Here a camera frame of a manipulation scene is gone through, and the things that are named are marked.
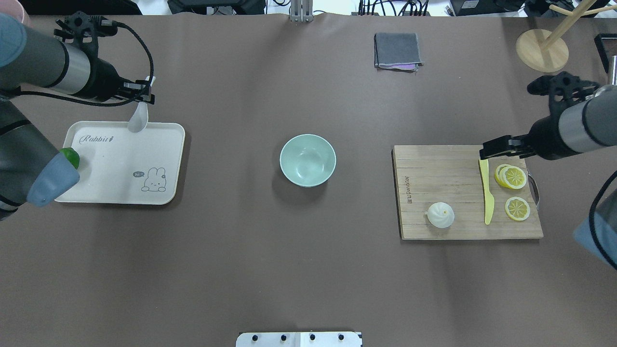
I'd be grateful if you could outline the wooden mug tree stand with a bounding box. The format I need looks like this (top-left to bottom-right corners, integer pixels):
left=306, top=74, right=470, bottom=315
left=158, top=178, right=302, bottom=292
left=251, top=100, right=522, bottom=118
left=515, top=0, right=617, bottom=73

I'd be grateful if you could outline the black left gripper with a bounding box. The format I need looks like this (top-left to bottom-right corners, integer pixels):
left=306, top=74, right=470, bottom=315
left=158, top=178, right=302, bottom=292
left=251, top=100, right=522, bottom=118
left=114, top=80, right=156, bottom=105

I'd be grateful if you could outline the grey folded cloth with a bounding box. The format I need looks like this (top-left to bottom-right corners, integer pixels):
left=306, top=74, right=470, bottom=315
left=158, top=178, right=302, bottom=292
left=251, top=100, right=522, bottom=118
left=373, top=32, right=425, bottom=72

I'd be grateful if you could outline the wooden cutting board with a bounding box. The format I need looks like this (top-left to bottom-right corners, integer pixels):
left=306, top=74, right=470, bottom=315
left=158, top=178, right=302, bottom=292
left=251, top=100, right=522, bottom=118
left=392, top=145, right=543, bottom=240

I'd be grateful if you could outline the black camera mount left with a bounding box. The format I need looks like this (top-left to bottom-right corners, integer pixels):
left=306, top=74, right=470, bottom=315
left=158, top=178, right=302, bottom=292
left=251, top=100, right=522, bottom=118
left=54, top=11, right=118, bottom=53

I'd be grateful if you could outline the white ceramic spoon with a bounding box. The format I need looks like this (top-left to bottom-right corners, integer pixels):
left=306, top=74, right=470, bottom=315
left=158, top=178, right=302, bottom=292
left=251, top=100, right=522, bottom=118
left=126, top=102, right=148, bottom=133

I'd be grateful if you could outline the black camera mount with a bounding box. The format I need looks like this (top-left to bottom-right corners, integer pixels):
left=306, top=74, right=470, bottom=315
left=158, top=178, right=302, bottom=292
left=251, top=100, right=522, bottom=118
left=54, top=11, right=118, bottom=53
left=526, top=72, right=600, bottom=116

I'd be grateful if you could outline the lemon slice stack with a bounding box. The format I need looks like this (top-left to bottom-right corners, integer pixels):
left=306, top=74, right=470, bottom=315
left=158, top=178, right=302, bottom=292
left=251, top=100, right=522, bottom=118
left=494, top=164, right=527, bottom=189

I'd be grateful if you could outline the yellow plastic knife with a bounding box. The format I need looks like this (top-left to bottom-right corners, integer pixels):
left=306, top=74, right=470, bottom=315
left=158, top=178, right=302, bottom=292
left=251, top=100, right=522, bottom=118
left=478, top=160, right=495, bottom=226

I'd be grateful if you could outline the single lemon slice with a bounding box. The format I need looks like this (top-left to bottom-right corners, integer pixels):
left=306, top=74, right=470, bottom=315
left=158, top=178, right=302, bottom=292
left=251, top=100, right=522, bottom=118
left=504, top=196, right=531, bottom=221

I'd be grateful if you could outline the light green bowl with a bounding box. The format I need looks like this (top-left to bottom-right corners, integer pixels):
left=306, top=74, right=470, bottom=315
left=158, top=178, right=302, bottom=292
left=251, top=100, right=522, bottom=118
left=279, top=134, right=337, bottom=187

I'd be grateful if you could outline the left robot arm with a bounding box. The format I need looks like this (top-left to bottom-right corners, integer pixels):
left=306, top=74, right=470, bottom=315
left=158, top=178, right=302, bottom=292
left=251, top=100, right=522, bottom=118
left=0, top=11, right=155, bottom=220

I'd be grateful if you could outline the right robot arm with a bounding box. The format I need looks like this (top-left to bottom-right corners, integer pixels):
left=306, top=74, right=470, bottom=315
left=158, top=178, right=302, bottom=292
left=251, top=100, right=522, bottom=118
left=480, top=78, right=616, bottom=269

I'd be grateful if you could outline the green lime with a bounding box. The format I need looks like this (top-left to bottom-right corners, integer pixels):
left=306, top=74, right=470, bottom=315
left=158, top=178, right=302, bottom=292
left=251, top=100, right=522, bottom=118
left=59, top=147, right=80, bottom=170

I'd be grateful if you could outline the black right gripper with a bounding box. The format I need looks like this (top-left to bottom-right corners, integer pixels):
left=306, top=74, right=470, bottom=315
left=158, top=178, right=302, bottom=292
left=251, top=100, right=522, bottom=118
left=480, top=133, right=539, bottom=160

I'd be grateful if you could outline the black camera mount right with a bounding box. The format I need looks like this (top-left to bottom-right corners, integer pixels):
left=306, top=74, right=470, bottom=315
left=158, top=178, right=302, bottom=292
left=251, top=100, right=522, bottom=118
left=526, top=72, right=600, bottom=116

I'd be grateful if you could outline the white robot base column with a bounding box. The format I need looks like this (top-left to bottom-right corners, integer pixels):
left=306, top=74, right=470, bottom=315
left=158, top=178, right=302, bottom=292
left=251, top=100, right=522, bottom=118
left=235, top=331, right=363, bottom=347

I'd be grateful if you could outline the aluminium frame post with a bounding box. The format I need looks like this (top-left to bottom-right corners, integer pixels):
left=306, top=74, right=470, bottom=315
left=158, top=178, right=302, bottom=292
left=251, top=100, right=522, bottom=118
left=289, top=0, right=314, bottom=23

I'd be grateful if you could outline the cream rabbit tray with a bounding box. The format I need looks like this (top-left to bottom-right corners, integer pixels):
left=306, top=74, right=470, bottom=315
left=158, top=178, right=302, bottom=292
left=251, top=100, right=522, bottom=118
left=56, top=121, right=186, bottom=206

